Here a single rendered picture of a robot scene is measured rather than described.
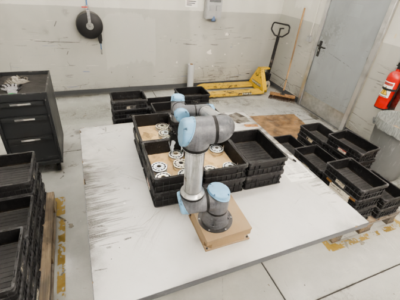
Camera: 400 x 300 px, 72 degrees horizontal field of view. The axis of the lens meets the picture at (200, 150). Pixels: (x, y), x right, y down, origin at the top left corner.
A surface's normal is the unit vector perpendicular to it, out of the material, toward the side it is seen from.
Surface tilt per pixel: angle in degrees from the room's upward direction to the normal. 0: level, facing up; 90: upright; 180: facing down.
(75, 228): 0
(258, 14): 90
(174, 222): 0
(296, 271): 0
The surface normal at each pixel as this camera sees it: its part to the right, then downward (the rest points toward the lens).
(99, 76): 0.37, 0.54
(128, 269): 0.08, -0.83
